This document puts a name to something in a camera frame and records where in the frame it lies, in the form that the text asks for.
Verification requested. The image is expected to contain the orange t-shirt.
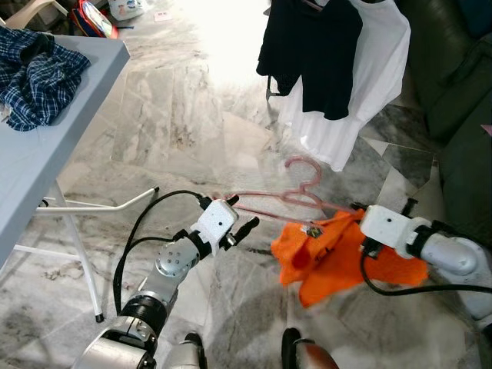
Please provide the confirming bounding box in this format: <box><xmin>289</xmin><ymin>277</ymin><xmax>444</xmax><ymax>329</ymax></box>
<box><xmin>271</xmin><ymin>209</ymin><xmax>429</xmax><ymax>308</ymax></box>

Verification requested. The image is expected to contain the pink plastic hanger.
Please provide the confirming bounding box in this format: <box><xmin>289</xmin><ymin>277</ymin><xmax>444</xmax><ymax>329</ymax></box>
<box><xmin>211</xmin><ymin>156</ymin><xmax>362</xmax><ymax>224</ymax></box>

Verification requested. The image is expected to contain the robot right leg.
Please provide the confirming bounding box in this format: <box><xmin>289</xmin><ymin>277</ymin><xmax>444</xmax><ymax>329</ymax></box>
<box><xmin>281</xmin><ymin>328</ymin><xmax>339</xmax><ymax>369</ymax></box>

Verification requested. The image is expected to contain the robot leg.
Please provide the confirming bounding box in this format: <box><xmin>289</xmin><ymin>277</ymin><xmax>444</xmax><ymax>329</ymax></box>
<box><xmin>158</xmin><ymin>332</ymin><xmax>208</xmax><ymax>369</ymax></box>
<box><xmin>281</xmin><ymin>328</ymin><xmax>339</xmax><ymax>369</ymax></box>

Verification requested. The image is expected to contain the robot left leg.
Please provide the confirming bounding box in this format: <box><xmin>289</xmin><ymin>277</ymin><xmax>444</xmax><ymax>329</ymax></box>
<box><xmin>158</xmin><ymin>332</ymin><xmax>208</xmax><ymax>369</ymax></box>

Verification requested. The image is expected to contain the white t-shirt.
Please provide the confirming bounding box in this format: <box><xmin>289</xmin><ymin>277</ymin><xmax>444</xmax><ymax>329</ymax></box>
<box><xmin>277</xmin><ymin>0</ymin><xmax>412</xmax><ymax>172</ymax></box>

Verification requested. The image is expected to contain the dark green sofa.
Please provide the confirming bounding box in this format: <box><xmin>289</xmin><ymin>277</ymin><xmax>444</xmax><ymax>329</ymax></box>
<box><xmin>400</xmin><ymin>0</ymin><xmax>492</xmax><ymax>247</ymax></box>

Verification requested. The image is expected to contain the black t-shirt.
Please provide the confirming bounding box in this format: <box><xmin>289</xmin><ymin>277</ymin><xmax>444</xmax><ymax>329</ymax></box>
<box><xmin>256</xmin><ymin>0</ymin><xmax>364</xmax><ymax>121</ymax></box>

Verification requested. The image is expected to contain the grey folding table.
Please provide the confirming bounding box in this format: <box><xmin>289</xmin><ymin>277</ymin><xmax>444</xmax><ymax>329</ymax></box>
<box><xmin>0</xmin><ymin>31</ymin><xmax>158</xmax><ymax>324</ymax></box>

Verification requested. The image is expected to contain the white plastic bag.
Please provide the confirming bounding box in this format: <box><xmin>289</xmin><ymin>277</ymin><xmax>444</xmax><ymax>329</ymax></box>
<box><xmin>108</xmin><ymin>0</ymin><xmax>151</xmax><ymax>20</ymax></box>

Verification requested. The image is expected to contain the red and blue bag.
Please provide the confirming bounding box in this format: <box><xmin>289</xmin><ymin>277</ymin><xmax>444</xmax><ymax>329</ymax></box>
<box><xmin>71</xmin><ymin>0</ymin><xmax>120</xmax><ymax>39</ymax></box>

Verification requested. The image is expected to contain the blue plaid shirt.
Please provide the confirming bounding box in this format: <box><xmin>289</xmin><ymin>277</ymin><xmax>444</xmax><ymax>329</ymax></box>
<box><xmin>0</xmin><ymin>27</ymin><xmax>91</xmax><ymax>131</ymax></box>

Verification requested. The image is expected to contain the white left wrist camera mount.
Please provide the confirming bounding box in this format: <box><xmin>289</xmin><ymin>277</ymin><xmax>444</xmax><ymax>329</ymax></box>
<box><xmin>190</xmin><ymin>198</ymin><xmax>239</xmax><ymax>248</ymax></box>

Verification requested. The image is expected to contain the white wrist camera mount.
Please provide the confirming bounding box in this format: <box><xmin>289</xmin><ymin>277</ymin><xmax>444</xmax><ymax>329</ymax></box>
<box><xmin>360</xmin><ymin>204</ymin><xmax>420</xmax><ymax>254</ymax></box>
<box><xmin>190</xmin><ymin>198</ymin><xmax>239</xmax><ymax>248</ymax></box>

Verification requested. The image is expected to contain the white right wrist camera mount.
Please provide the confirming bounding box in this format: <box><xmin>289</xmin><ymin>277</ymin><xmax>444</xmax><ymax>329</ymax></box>
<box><xmin>360</xmin><ymin>204</ymin><xmax>420</xmax><ymax>254</ymax></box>

